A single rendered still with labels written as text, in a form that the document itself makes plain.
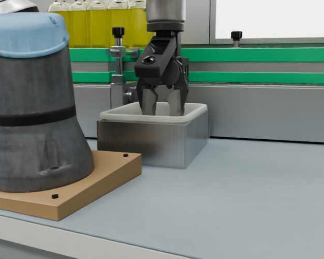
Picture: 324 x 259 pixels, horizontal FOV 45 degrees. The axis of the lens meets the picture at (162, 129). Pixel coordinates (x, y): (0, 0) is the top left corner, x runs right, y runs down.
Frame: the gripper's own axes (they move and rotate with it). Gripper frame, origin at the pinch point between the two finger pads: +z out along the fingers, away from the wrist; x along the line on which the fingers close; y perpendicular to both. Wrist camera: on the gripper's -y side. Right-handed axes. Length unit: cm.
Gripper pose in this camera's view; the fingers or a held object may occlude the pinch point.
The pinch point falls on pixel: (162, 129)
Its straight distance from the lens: 75.9
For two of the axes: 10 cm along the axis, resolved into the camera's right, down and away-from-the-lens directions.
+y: 2.9, -1.7, 9.4
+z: 0.0, 9.8, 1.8
